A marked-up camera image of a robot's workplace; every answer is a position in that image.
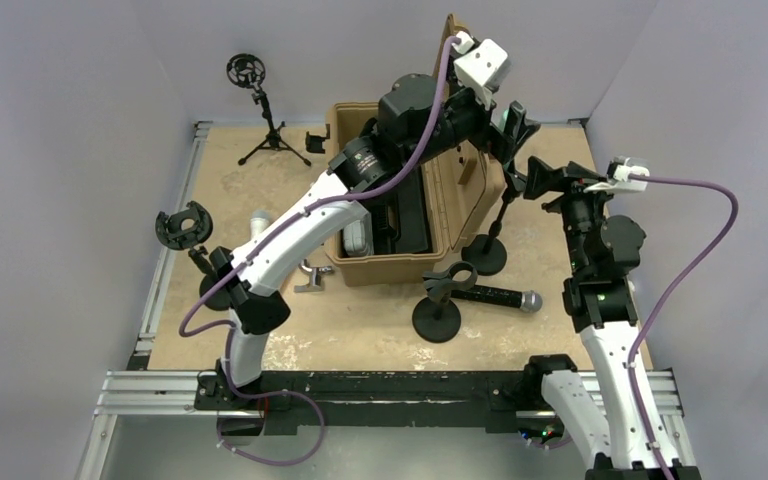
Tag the silver metal bracket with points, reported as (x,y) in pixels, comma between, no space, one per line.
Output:
(314,275)

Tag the black silver microphone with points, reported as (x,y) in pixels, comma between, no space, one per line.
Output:
(528,301)

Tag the round base stand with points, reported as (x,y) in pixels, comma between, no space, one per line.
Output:
(436,318)
(486,252)
(187,230)

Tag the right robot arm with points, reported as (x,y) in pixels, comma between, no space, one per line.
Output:
(621,436)

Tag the tan plastic toolbox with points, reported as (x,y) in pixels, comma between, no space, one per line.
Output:
(461,187)

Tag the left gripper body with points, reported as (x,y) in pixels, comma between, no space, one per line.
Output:
(470,121)

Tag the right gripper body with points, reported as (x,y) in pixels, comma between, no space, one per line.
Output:
(581,203)

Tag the black tool tray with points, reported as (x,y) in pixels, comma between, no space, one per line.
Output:
(399,221)

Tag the white microphone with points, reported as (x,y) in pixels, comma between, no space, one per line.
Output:
(259,221)

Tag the grey plastic case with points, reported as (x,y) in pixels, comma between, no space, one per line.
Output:
(357,239)

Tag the black toolbox latch rear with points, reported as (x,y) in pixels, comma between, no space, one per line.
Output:
(314,143)

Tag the black tripod mic stand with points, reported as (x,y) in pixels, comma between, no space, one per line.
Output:
(248,72)

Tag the green microphone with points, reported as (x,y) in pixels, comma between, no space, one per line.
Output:
(504,119)

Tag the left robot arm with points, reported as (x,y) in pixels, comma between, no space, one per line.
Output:
(420,118)

